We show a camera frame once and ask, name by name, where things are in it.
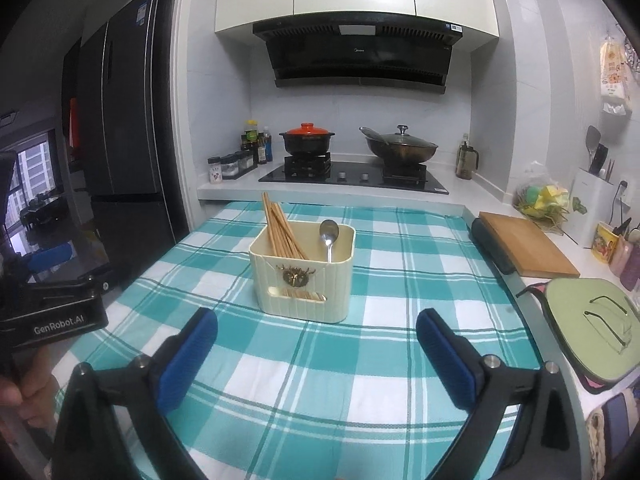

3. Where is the black refrigerator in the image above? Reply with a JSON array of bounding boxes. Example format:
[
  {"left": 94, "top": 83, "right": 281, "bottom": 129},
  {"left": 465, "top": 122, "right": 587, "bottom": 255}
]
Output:
[{"left": 77, "top": 0, "right": 188, "bottom": 287}]

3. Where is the steel spoon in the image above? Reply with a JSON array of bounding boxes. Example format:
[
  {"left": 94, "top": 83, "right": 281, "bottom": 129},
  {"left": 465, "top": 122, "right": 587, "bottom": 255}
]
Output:
[{"left": 319, "top": 219, "right": 340, "bottom": 262}]

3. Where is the black gas stove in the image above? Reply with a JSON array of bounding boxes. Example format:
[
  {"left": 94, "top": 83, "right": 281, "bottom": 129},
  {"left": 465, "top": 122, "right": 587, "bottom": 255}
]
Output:
[{"left": 259, "top": 153, "right": 449, "bottom": 195}]

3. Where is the person's left hand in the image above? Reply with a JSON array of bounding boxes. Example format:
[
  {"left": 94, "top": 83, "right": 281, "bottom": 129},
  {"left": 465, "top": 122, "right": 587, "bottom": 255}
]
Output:
[{"left": 1, "top": 347, "right": 58, "bottom": 431}]

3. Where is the hanging snack bag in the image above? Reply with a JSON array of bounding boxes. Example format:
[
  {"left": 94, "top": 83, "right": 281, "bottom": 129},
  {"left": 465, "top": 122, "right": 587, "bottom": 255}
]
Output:
[{"left": 600, "top": 35, "right": 639, "bottom": 116}]

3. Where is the pink purple cup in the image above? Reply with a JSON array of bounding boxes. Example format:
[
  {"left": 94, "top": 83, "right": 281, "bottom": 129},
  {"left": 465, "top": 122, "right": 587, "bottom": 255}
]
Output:
[{"left": 620, "top": 244, "right": 640, "bottom": 292}]

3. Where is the black range hood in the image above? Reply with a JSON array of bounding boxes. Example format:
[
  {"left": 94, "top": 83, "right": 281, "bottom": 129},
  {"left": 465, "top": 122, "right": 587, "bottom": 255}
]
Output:
[{"left": 253, "top": 11, "right": 463, "bottom": 94}]

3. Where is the cream utensil holder box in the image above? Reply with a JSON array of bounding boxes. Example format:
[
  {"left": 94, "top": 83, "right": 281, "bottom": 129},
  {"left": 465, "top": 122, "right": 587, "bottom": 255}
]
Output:
[{"left": 248, "top": 221, "right": 356, "bottom": 324}]

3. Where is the white utensil caddy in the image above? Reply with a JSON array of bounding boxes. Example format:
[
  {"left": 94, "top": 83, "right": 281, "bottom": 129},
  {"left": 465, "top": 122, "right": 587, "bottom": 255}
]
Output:
[{"left": 566, "top": 126, "right": 620, "bottom": 248}]

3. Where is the dark glass jug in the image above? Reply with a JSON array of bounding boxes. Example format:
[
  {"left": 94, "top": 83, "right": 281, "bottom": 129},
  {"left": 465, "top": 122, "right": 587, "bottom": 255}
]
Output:
[{"left": 454, "top": 133, "right": 480, "bottom": 180}]

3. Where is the condiment bottles group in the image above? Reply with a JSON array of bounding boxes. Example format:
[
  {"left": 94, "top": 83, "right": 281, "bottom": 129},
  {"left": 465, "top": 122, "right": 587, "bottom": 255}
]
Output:
[{"left": 241, "top": 119, "right": 272, "bottom": 165}]

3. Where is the teal plaid tablecloth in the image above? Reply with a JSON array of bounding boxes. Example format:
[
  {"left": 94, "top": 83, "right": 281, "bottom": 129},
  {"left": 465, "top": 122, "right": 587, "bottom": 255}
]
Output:
[{"left": 54, "top": 202, "right": 540, "bottom": 479}]

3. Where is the black pot orange lid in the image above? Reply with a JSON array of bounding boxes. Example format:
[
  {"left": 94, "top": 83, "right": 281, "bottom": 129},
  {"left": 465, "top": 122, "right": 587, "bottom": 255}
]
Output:
[{"left": 280, "top": 122, "right": 335, "bottom": 156}]

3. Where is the yellow printed tin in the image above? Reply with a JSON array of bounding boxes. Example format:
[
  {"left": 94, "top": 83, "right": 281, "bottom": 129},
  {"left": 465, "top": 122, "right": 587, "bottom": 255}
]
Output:
[{"left": 590, "top": 222, "right": 620, "bottom": 264}]

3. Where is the black wok glass lid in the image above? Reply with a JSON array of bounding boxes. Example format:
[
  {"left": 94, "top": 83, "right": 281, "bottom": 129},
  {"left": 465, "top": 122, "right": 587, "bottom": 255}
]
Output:
[{"left": 359, "top": 125, "right": 438, "bottom": 166}]

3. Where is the plastic bag of sponges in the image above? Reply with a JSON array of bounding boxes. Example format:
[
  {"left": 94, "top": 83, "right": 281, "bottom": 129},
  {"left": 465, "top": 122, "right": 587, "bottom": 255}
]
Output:
[{"left": 512, "top": 160, "right": 570, "bottom": 234}]

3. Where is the wooden cutting board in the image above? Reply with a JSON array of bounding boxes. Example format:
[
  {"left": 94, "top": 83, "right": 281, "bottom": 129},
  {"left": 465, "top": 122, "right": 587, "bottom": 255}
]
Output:
[{"left": 480, "top": 211, "right": 580, "bottom": 278}]

